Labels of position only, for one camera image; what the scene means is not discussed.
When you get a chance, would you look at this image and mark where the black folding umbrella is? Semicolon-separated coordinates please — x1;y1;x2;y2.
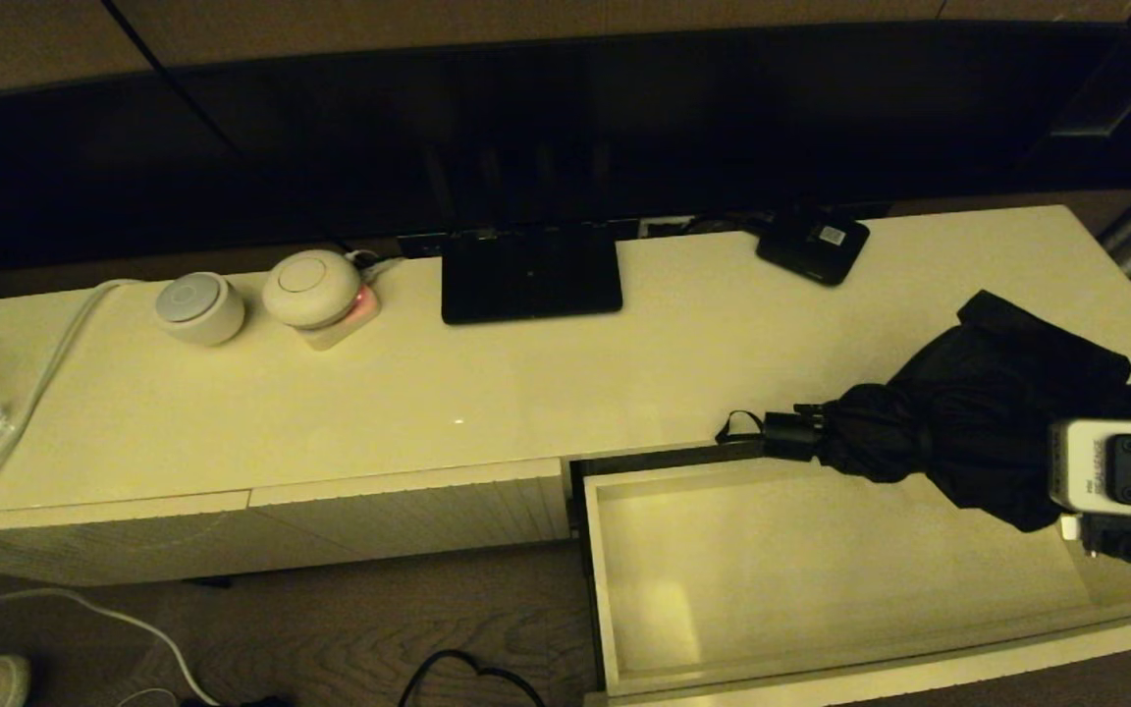
716;291;1131;534

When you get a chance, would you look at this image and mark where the white ribbed pull-out drawer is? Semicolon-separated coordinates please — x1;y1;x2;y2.
569;440;1131;707

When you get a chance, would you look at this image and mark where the white TV cabinet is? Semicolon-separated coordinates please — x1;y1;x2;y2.
0;204;1131;588

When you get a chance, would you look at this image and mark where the dark cabinet with grey bar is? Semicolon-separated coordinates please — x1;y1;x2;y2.
1022;0;1131;193

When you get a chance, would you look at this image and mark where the black set-top box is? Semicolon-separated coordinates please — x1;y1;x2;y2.
756;208;873;288

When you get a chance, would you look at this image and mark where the black flat television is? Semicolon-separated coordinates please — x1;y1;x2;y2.
0;20;1131;271

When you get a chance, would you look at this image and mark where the white power strip red light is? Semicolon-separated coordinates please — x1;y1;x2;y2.
295;252;405;353

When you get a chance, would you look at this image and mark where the white dome-shaped device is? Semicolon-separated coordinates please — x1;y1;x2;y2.
261;248;363;330

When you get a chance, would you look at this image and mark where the white speaker with grey top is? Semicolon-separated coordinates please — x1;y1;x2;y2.
153;271;247;347

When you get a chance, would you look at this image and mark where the white curved cabinet front panel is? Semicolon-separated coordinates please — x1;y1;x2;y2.
0;490;255;588

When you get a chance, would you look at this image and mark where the white wrist camera black mount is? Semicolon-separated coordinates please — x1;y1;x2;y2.
1048;419;1131;522

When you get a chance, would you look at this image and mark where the black TV base plate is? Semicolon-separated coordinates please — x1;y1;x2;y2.
441;227;624;326

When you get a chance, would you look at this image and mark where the thin black floor cable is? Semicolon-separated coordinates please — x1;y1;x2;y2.
396;648;548;707

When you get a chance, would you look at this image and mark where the thin black wall cable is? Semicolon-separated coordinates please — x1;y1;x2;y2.
101;0;175;73

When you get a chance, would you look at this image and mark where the thick white power cable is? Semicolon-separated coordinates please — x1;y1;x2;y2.
0;278;224;707

